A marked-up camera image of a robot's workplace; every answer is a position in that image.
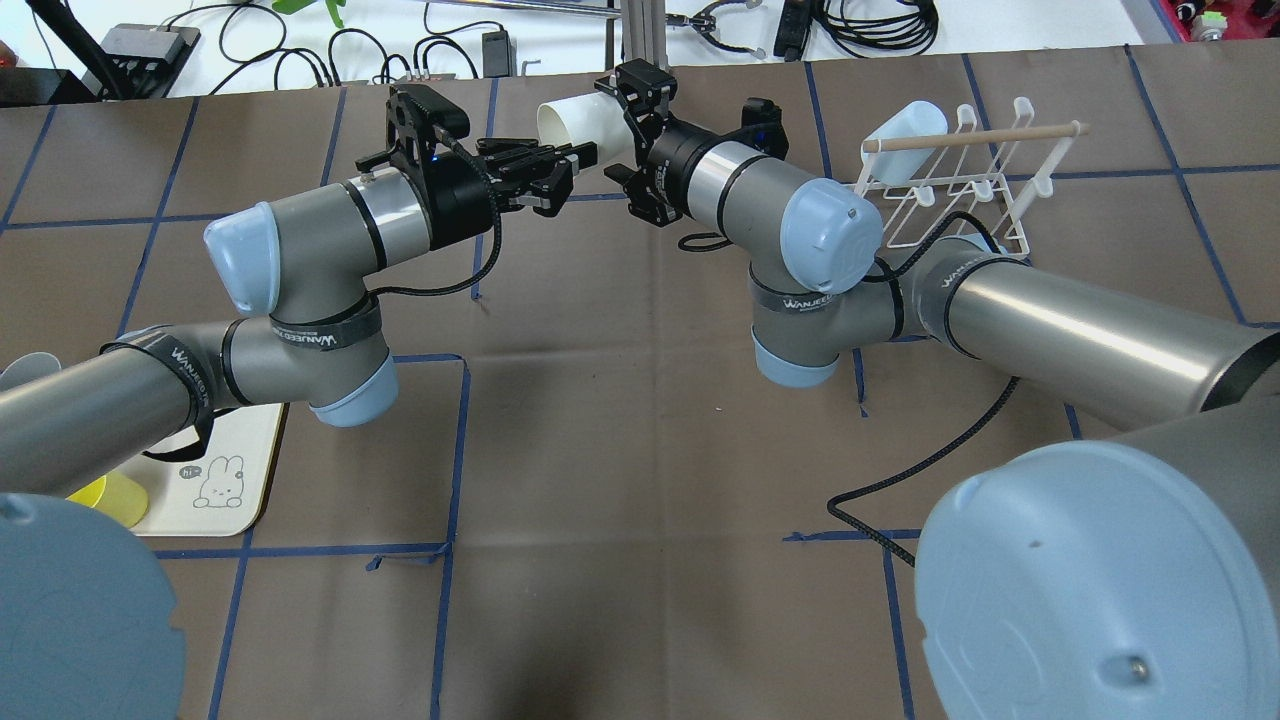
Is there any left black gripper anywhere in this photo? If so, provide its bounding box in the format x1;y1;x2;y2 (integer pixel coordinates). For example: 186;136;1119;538
425;138;599;251

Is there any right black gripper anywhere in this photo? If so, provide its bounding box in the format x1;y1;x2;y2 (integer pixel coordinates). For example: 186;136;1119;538
594;60;716;227

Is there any pale green cup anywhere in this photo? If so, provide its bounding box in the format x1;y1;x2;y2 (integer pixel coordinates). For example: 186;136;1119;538
536;92;635;165

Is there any light blue cup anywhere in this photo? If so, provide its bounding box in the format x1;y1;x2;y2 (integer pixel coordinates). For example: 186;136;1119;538
863;101;948;188

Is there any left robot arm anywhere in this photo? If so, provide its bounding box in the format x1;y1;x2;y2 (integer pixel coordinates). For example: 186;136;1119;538
3;126;602;719

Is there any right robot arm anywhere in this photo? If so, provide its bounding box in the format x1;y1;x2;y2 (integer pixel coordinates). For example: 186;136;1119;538
590;60;1277;719

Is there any yellow cup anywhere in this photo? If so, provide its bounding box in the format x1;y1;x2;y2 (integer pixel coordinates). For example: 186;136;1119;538
67;471;150;528

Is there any grey cup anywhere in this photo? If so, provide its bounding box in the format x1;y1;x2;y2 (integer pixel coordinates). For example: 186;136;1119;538
0;351;61;393

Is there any black power adapter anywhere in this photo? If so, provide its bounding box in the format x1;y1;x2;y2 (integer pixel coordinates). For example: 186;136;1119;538
481;29;517;78

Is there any cream plastic tray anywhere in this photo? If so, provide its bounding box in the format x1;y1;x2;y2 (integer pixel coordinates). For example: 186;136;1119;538
119;404;288;537

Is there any aluminium frame post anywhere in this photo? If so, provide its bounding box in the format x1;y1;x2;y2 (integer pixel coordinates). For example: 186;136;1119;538
614;0;671;73

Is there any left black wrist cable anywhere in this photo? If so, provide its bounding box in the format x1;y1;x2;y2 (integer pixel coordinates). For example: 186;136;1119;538
375;135;504;299

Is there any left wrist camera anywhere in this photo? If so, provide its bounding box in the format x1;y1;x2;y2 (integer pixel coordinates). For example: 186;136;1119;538
355;82;471;174

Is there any white wire cup rack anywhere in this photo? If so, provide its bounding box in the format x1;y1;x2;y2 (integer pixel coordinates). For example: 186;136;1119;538
850;97;1092;258

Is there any black corrugated cable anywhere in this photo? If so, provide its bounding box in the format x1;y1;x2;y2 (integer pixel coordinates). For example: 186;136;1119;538
826;375;1021;569

